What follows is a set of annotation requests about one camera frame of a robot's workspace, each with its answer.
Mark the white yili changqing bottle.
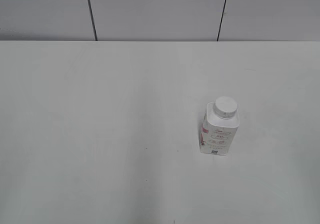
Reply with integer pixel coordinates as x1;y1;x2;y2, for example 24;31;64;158
199;102;240;156

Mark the white round bottle cap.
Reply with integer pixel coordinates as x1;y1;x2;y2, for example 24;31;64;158
212;96;238;120

